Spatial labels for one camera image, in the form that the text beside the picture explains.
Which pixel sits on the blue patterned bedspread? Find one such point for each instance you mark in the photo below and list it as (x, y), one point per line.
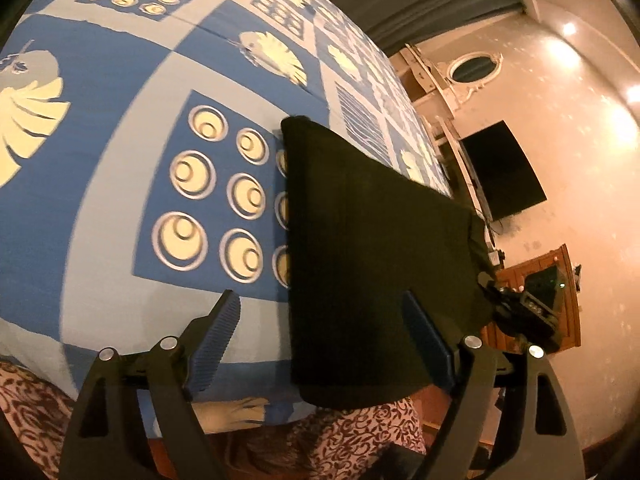
(100, 185)

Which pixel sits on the oval white-framed mirror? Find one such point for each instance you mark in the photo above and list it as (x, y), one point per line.
(472, 67)

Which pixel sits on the black pants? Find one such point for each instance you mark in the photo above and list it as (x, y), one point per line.
(360, 260)

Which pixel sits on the black television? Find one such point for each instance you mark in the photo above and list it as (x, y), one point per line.
(500, 170)

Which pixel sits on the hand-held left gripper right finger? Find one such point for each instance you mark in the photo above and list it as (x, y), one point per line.
(430, 345)

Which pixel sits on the floral patterned clothing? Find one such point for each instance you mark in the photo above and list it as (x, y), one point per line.
(360, 430)

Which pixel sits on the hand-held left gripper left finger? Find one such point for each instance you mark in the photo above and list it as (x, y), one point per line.
(215, 345)

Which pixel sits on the brown wooden cabinet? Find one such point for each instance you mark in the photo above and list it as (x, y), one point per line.
(515, 272)

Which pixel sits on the ceiling spot light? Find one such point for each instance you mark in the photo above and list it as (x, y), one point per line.
(631, 94)
(570, 27)

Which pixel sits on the cream dressing table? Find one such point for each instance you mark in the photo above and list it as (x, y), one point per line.
(420, 80)

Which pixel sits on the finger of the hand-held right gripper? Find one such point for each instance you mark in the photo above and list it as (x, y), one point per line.
(495, 292)

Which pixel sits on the cream television console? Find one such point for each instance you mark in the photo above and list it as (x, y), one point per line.
(452, 140)

